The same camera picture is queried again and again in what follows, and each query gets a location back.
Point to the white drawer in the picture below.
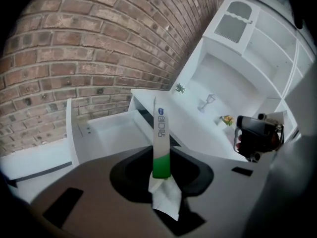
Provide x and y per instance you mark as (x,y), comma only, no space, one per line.
(116,133)

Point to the white desk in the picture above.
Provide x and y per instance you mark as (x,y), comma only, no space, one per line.
(188,123)

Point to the potted orange flowers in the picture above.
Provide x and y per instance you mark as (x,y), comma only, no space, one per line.
(227,120)

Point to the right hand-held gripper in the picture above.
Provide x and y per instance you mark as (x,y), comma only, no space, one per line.
(257,135)

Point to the white shelf unit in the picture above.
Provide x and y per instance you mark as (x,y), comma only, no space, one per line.
(262,58)

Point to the small green potted plant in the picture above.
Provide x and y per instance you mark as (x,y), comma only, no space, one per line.
(180,88)

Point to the white glazed cabinet door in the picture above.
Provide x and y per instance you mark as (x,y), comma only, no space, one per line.
(234,21)

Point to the white low wall ledge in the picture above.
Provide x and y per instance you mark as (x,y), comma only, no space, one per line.
(34,161)

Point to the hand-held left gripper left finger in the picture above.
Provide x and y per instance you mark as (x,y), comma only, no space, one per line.
(99,202)

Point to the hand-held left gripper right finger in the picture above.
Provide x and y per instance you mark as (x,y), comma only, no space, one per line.
(223,197)

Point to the green and white box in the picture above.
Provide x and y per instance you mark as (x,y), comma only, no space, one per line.
(161,142)

